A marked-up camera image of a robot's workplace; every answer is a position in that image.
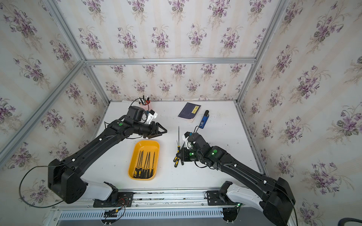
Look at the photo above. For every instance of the pink pen cup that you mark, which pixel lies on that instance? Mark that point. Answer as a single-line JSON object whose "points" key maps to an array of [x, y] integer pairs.
{"points": [[144, 102]]}

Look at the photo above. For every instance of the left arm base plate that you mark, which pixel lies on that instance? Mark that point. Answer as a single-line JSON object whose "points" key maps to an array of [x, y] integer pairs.
{"points": [[115, 199]]}

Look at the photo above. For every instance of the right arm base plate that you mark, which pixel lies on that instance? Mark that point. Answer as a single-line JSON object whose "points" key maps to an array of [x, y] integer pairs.
{"points": [[219, 197]]}

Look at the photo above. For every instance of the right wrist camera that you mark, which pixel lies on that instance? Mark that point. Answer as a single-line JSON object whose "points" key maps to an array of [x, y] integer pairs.
{"points": [[189, 139]]}

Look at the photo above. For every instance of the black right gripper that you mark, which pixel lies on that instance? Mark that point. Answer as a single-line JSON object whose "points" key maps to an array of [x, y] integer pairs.
{"points": [[185, 157]]}

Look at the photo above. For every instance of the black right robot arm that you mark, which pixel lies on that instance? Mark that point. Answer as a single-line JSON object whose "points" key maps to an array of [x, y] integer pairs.
{"points": [[275, 197]]}

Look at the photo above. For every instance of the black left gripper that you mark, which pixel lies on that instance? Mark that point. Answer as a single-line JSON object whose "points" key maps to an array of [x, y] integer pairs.
{"points": [[153, 130]]}

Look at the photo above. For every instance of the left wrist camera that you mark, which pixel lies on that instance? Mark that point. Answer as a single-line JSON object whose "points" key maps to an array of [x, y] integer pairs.
{"points": [[138, 114]]}

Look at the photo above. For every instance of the yellow plastic storage tray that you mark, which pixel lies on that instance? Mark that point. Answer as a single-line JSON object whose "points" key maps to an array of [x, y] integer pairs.
{"points": [[147, 146]]}

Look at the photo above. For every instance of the blue black handheld device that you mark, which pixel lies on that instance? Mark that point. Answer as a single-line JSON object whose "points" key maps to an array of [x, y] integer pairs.
{"points": [[204, 120]]}

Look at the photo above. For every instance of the dark blue notebook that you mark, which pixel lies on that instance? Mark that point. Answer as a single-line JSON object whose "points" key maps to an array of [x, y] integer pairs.
{"points": [[189, 111]]}

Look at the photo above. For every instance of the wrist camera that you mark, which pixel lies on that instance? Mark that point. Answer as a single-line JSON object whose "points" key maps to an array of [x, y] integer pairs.
{"points": [[189, 139], [138, 114]]}

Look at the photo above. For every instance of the aluminium front rail frame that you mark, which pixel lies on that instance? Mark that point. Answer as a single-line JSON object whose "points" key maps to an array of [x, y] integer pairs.
{"points": [[152, 204]]}

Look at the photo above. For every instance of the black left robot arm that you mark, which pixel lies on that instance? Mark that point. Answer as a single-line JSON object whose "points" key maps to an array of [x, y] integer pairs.
{"points": [[64, 177]]}

